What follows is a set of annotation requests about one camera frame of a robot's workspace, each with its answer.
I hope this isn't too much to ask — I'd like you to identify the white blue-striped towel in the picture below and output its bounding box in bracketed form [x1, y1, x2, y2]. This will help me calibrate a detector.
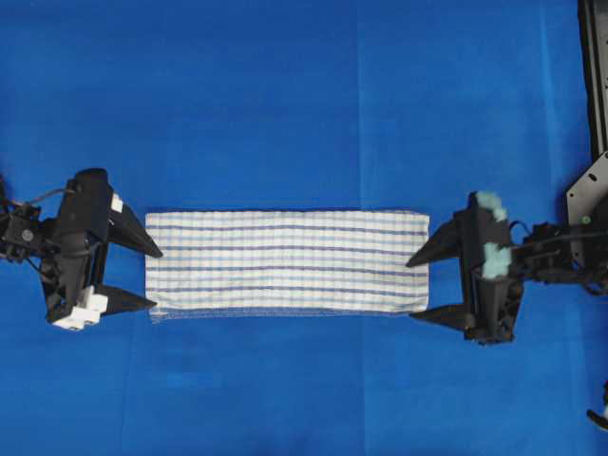
[145, 210, 429, 320]

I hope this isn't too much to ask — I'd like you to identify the black clamp at edge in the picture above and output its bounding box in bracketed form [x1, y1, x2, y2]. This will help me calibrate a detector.
[585, 379, 608, 428]

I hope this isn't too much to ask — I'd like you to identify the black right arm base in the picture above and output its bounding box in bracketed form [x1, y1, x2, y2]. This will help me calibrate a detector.
[566, 152, 607, 268]

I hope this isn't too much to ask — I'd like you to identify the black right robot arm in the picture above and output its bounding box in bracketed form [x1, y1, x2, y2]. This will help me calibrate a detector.
[407, 192, 607, 345]

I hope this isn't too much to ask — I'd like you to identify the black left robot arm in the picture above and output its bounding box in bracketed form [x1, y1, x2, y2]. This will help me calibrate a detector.
[1, 168, 162, 331]

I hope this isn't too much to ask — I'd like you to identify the blue table cloth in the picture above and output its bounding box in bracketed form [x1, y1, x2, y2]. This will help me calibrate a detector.
[1, 1, 607, 455]

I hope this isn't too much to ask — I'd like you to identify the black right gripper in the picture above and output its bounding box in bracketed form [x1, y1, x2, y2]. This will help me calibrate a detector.
[407, 191, 523, 342]

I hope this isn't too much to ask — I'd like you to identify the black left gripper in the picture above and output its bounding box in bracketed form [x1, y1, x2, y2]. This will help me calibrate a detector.
[41, 168, 162, 331]

